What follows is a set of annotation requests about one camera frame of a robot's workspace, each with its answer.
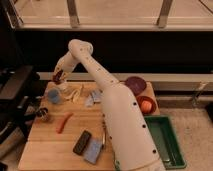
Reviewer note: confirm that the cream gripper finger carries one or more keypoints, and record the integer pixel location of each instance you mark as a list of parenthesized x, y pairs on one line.
[(55, 73), (63, 76)]

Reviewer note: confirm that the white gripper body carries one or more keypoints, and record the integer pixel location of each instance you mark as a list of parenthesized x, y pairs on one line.
[(67, 63)]

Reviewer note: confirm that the dark red grape bunch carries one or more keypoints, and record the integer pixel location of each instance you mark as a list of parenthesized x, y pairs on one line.
[(59, 74)]

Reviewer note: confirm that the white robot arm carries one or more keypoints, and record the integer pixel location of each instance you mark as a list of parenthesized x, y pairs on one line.
[(117, 100)]

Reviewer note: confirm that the white paper cup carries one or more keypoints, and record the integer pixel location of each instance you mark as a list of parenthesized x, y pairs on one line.
[(62, 86)]

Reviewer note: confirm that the blue plastic cup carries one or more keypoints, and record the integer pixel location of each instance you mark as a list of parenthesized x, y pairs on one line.
[(53, 96)]

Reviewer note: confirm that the peeled banana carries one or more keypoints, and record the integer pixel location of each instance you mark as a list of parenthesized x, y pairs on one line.
[(75, 94)]

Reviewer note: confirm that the crumpled blue cloth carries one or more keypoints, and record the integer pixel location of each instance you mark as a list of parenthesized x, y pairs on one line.
[(94, 97)]

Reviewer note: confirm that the black stand left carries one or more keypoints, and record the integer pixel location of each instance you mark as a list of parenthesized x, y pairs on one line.
[(17, 91)]

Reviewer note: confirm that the wooden cutting board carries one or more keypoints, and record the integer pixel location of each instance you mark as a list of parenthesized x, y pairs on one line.
[(47, 150)]

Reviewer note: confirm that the black rectangular block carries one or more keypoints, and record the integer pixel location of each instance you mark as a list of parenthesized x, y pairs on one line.
[(82, 142)]

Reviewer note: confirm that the purple bowl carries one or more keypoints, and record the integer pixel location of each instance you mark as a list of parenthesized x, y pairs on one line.
[(136, 84)]

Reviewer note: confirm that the blue sponge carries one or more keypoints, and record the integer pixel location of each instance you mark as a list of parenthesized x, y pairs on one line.
[(93, 151)]

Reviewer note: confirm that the red bowl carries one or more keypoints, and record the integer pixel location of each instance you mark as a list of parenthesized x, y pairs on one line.
[(140, 99)]

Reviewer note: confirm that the orange fruit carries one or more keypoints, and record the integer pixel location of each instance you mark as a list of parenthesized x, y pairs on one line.
[(146, 106)]

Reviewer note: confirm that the green plastic tray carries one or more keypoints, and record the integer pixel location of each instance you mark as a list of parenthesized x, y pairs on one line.
[(166, 143)]

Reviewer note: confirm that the black handled fork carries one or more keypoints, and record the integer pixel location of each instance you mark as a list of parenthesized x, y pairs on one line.
[(103, 135)]

